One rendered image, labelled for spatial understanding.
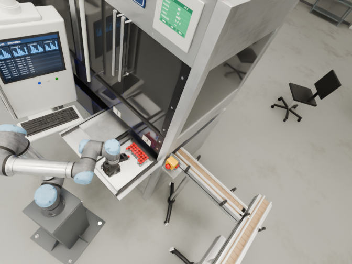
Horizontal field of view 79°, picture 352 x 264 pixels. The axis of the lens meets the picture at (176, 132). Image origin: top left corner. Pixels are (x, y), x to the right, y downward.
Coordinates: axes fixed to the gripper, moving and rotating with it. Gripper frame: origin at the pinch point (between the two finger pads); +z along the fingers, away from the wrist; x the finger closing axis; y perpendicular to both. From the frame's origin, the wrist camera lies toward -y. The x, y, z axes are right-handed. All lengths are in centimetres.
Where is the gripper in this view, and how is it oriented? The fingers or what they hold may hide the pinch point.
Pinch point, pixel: (114, 172)
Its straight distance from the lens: 141.0
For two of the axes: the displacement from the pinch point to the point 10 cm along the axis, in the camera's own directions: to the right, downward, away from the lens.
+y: -6.5, 5.1, -5.7
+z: -2.5, 5.6, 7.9
